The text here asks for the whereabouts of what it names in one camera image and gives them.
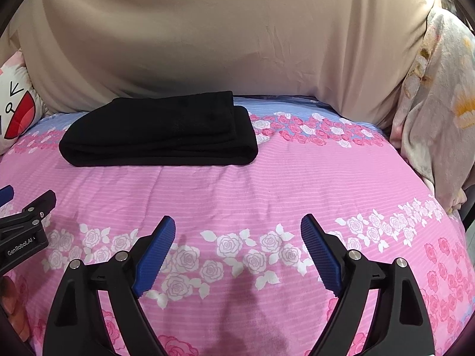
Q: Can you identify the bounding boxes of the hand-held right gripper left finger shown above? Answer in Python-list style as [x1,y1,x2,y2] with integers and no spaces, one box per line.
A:
[42,215,176,356]

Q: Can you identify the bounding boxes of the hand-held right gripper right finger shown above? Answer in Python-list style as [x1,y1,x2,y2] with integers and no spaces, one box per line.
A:
[300,213,436,356]

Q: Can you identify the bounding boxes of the black pants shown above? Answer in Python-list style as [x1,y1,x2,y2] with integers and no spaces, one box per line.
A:
[59,91,258,167]

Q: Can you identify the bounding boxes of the pink rose print bedsheet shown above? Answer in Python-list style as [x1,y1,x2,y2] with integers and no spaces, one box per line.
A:
[0,94,472,356]

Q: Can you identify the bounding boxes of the cartoon face pillow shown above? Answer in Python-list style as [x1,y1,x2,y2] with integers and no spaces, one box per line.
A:
[0,50,47,156]

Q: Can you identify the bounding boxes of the pale floral blanket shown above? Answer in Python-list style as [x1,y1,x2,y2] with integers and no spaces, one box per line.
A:
[389,7,475,216]

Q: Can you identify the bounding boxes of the beige duvet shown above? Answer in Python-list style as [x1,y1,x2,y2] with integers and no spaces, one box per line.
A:
[0,0,442,127]

